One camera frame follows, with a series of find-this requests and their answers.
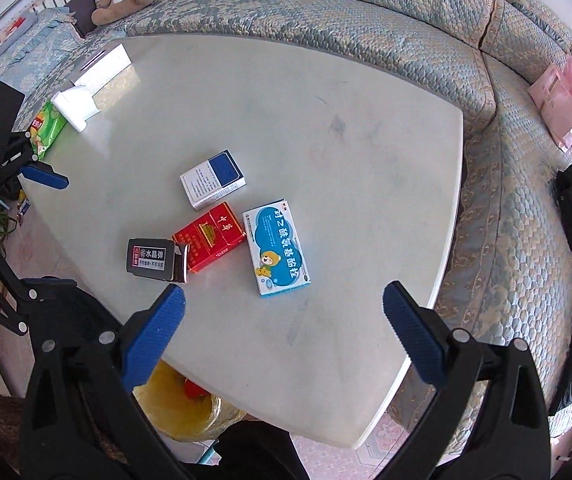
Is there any white blue small box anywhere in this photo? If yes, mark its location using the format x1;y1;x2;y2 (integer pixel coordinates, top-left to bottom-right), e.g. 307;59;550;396
179;148;247;211

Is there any person's leg in dark pants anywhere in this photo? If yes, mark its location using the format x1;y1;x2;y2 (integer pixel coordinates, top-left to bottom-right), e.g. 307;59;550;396
215;409;312;480

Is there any red cigarette box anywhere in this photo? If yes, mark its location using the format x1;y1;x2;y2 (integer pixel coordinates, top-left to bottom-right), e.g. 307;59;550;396
171;201;247;274

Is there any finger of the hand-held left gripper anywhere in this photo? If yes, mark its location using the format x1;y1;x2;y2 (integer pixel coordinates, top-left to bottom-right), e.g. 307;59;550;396
0;81;70;196
0;219;85;337

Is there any pink gift bag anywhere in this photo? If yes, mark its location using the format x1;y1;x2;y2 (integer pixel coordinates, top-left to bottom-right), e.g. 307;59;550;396
528;57;572;154

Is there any trash bin with yellow bag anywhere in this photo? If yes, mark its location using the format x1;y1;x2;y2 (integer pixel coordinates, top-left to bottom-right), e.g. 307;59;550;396
133;359;247;444

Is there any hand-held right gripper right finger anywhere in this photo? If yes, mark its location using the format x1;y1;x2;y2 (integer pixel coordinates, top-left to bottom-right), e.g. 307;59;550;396
382;280;552;480

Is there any blue white medicine box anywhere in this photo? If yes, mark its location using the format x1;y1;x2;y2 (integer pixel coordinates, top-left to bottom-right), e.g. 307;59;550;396
242;198;312;299

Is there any cream coffee table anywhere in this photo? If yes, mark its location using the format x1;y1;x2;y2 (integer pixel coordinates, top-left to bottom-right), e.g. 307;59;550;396
18;34;467;451

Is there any black carton box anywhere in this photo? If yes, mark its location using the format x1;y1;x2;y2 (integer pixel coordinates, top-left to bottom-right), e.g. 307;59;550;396
126;237;191;285

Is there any green chip bag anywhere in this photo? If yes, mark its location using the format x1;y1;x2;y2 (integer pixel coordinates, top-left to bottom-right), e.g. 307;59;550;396
30;102;67;161

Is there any white tissue box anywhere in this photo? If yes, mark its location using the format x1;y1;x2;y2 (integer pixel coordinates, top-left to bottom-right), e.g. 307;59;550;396
73;43;132;91

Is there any white paper roll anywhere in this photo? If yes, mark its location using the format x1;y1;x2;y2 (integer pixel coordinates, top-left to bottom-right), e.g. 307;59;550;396
50;84;102;134

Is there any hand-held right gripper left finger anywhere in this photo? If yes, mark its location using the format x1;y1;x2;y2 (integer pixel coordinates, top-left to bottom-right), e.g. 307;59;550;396
18;284;187;480

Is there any red paper cup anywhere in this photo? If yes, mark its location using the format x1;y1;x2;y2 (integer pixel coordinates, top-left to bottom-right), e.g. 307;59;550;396
183;379;208;402

